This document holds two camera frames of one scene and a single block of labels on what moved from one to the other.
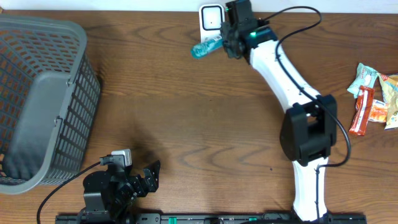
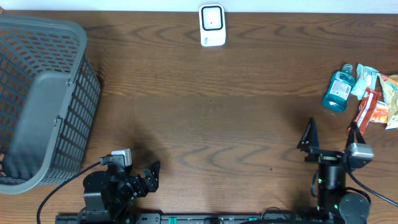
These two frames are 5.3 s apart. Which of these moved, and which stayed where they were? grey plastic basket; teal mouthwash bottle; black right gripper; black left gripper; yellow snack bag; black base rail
Moved: black right gripper; teal mouthwash bottle
Stayed: yellow snack bag; black left gripper; grey plastic basket; black base rail
